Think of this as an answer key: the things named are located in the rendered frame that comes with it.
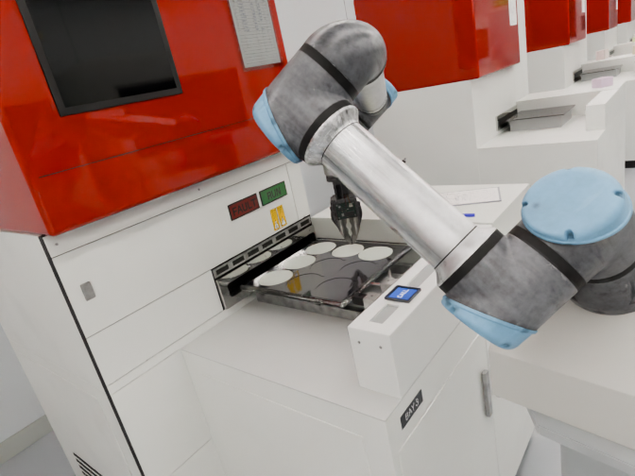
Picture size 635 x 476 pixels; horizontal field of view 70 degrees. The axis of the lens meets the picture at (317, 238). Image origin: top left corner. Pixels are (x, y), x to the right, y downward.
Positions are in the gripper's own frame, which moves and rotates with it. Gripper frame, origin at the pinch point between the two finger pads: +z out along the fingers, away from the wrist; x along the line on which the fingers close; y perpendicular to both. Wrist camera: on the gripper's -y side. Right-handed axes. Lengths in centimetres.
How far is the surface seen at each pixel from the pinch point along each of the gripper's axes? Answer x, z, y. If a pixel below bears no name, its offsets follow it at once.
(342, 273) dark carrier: -3.8, 5.5, 10.8
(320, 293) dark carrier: -9.6, 5.5, 20.8
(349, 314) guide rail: -3.5, 11.9, 22.7
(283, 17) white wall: -28, -94, -261
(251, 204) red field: -27.6, -14.3, -6.2
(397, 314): 7.5, -0.6, 47.8
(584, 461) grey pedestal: 34, 25, 62
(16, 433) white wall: -181, 85, -47
